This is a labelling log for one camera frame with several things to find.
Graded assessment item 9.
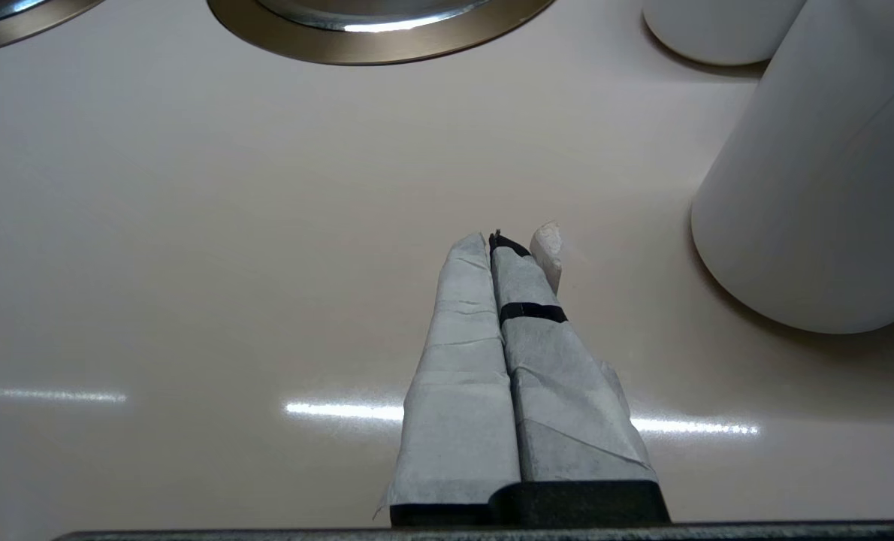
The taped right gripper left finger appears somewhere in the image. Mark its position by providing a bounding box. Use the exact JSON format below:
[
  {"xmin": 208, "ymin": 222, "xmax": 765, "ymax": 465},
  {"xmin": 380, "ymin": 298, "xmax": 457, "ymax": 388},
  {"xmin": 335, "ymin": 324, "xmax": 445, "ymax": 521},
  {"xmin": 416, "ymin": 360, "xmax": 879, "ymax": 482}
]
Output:
[{"xmin": 376, "ymin": 233, "xmax": 523, "ymax": 527}]

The white cylindrical container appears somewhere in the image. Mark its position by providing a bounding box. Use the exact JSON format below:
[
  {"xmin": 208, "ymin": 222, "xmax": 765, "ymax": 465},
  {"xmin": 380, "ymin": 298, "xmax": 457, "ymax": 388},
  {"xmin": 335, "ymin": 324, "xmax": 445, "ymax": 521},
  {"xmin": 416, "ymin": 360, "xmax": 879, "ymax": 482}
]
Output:
[
  {"xmin": 641, "ymin": 0, "xmax": 807, "ymax": 67},
  {"xmin": 690, "ymin": 0, "xmax": 894, "ymax": 336}
]

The brass counter ring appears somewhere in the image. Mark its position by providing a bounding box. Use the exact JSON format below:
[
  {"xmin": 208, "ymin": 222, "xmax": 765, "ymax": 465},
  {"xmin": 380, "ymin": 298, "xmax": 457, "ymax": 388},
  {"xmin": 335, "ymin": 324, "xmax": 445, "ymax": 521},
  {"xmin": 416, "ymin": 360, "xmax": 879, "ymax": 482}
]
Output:
[
  {"xmin": 205, "ymin": 0, "xmax": 557, "ymax": 67},
  {"xmin": 0, "ymin": 0, "xmax": 107, "ymax": 58}
]

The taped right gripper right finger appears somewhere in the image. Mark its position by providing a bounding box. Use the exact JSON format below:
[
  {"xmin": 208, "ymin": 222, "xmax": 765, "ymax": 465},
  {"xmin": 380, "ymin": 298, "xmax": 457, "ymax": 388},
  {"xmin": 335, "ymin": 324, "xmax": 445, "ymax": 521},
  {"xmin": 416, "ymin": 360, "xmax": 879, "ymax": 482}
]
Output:
[{"xmin": 490, "ymin": 221, "xmax": 671, "ymax": 527}]

